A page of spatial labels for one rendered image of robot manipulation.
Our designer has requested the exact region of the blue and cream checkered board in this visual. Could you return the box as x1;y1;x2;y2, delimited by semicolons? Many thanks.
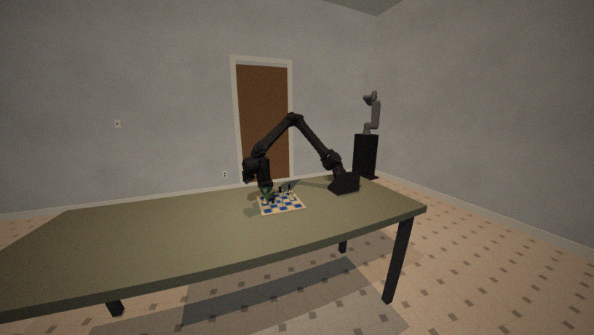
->
256;192;306;217

